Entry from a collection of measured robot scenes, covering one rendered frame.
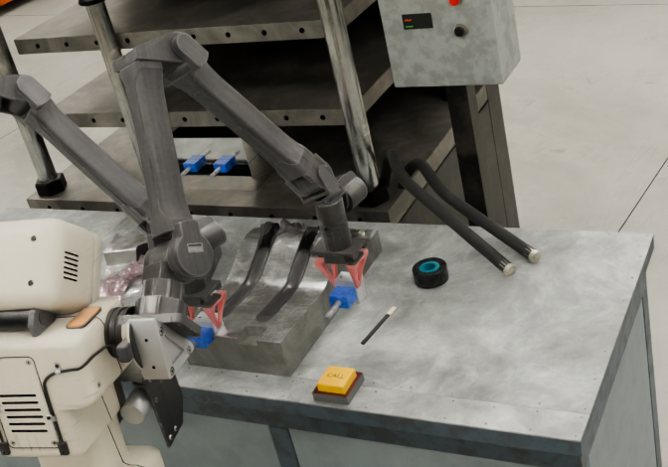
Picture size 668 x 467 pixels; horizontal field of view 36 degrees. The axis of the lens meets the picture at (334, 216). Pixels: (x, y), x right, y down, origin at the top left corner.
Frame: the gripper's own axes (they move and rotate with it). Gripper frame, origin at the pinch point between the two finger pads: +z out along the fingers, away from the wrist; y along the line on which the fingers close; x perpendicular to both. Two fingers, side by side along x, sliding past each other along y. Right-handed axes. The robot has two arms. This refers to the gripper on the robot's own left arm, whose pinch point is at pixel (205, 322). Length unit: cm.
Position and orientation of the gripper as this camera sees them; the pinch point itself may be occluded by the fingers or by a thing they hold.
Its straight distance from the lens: 221.0
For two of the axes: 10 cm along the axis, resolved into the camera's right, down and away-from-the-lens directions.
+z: 2.1, 8.6, 4.6
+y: -8.8, -0.4, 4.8
